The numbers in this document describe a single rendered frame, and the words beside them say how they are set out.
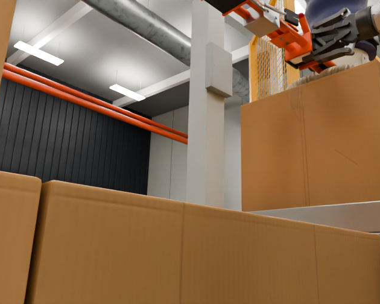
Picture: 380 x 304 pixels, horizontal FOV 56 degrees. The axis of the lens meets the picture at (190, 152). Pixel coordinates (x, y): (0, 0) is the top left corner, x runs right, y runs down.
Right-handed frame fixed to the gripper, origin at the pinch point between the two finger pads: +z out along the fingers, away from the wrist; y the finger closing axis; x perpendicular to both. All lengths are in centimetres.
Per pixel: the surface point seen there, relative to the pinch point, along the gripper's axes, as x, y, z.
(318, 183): -3.7, 39.9, -4.3
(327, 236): -36, 54, -21
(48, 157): 350, -223, 1084
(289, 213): -11.2, 47.5, -0.7
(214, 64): 58, -53, 88
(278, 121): -3.7, 21.4, 5.9
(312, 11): 17.2, -24.9, 4.4
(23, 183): -77, 53, -21
